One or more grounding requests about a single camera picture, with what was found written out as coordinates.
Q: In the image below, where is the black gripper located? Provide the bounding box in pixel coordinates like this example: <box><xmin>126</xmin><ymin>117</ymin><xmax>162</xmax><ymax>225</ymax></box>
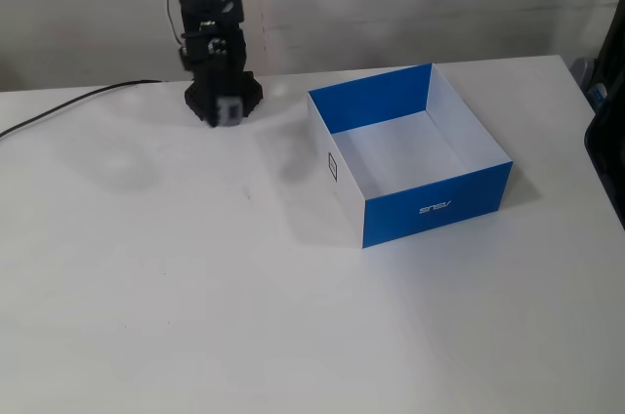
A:
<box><xmin>178</xmin><ymin>27</ymin><xmax>246</xmax><ymax>129</ymax></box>

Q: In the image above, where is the gray block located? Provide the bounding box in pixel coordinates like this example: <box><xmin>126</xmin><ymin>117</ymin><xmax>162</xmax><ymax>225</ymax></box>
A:
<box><xmin>217</xmin><ymin>97</ymin><xmax>244</xmax><ymax>129</ymax></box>

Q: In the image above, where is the black plastic-backed office chair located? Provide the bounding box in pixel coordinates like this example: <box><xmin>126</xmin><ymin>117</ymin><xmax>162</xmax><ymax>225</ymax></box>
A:
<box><xmin>580</xmin><ymin>0</ymin><xmax>625</xmax><ymax>232</ymax></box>

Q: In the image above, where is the black power cable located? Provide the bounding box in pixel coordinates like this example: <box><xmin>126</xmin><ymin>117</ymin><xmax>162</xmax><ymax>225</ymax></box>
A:
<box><xmin>0</xmin><ymin>79</ymin><xmax>165</xmax><ymax>140</ymax></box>

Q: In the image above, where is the blue and white cardboard box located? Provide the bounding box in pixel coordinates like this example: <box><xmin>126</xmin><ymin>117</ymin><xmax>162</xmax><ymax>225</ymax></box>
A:
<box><xmin>306</xmin><ymin>62</ymin><xmax>515</xmax><ymax>251</ymax></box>

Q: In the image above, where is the white red servo wire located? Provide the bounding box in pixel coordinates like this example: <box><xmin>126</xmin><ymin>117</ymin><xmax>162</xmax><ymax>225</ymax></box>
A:
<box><xmin>164</xmin><ymin>0</ymin><xmax>256</xmax><ymax>50</ymax></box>

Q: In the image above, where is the gray blue plastic part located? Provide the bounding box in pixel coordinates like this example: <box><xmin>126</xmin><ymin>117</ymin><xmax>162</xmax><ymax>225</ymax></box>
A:
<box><xmin>569</xmin><ymin>57</ymin><xmax>609</xmax><ymax>115</ymax></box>

